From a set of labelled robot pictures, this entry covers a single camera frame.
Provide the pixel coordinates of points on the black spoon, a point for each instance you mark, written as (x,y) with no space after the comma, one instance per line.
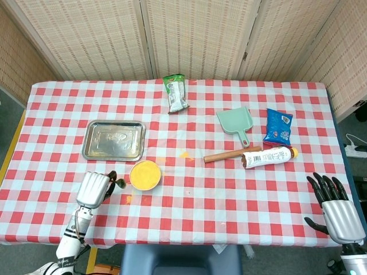
(122,183)

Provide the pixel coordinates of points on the white labelled drink bottle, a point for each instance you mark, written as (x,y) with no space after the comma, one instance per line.
(266,157)

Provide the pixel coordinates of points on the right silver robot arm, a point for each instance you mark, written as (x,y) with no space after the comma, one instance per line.
(352,259)

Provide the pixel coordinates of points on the blue snack bag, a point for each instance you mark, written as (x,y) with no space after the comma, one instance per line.
(278,127)

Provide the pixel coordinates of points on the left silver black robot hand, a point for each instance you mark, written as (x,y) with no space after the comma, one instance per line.
(93,190)

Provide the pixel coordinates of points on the wooden rolling pin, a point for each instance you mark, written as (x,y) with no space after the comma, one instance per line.
(229,155)

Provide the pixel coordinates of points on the mint green dustpan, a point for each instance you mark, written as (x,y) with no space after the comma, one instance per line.
(235,120)

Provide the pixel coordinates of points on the rectangular steel tray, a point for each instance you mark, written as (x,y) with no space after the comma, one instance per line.
(114,140)

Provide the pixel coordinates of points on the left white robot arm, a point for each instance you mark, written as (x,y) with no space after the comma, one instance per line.
(71,243)

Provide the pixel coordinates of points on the white power strip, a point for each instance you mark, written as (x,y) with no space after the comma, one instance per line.
(357,151)

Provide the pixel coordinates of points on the green white snack bag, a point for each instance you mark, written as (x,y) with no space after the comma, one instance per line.
(176,94)

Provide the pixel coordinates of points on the orange box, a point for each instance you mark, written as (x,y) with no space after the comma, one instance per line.
(106,270)

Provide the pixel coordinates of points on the red white checkered tablecloth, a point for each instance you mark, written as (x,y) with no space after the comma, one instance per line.
(200,206)

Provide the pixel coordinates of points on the black caster wheel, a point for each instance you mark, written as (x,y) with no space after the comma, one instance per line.
(362,113)

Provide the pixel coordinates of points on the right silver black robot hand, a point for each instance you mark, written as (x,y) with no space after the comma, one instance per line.
(342,222)

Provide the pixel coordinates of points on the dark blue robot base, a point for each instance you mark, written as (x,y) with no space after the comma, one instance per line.
(180,260)

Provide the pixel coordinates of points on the yellow bowl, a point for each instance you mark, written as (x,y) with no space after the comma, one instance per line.
(145,175)

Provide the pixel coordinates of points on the woven bamboo folding screen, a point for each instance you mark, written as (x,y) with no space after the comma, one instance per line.
(200,37)

